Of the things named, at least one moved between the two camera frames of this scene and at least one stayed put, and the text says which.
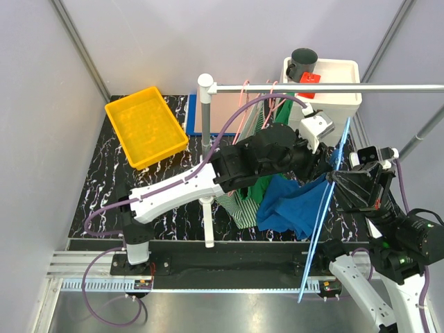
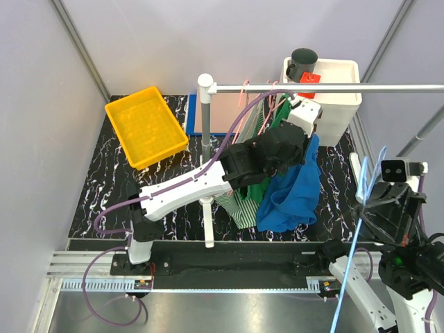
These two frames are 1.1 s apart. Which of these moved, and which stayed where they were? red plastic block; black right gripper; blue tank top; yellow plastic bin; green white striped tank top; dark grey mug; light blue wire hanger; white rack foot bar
Moved: blue tank top; black right gripper; light blue wire hanger
Stayed: red plastic block; dark grey mug; white rack foot bar; green white striped tank top; yellow plastic bin
